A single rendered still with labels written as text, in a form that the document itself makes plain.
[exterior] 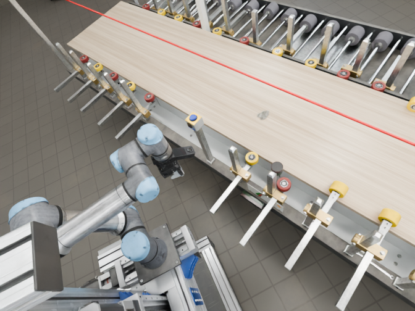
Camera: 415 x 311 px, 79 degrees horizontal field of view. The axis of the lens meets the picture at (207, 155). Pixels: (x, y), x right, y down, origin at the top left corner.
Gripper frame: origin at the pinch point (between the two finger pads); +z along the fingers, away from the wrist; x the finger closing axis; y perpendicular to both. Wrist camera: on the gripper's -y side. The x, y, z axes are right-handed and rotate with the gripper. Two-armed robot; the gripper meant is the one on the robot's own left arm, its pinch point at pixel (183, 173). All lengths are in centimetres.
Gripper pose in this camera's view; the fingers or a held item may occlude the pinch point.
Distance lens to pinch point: 114.6
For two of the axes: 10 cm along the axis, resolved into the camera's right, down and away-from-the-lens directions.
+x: 4.2, 7.5, -5.2
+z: 2.0, 4.8, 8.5
